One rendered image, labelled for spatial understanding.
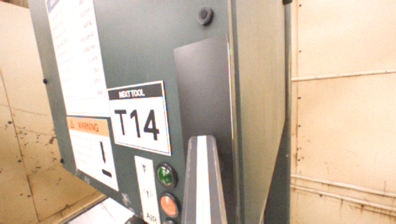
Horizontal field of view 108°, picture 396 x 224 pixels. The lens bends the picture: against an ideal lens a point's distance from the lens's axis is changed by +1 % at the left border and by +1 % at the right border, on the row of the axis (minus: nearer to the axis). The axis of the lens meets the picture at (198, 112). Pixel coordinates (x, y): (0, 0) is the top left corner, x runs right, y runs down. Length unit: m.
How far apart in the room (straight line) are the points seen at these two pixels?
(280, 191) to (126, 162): 0.82
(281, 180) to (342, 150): 0.46
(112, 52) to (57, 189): 1.36
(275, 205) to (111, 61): 0.95
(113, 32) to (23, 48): 1.23
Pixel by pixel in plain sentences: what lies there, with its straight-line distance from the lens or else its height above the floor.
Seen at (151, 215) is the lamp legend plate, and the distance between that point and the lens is 0.22.
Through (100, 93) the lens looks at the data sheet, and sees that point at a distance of 0.23.
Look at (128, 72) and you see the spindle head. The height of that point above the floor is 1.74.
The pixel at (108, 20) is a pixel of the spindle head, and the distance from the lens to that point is 0.21.
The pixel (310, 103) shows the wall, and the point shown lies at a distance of 1.14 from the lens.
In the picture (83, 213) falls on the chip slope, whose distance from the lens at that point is 1.63.
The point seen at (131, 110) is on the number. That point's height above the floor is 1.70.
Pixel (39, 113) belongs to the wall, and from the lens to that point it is 1.38.
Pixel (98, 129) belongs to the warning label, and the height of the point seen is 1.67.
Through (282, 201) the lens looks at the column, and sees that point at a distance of 0.97.
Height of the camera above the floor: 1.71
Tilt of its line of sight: 8 degrees down
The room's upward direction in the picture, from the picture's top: 5 degrees counter-clockwise
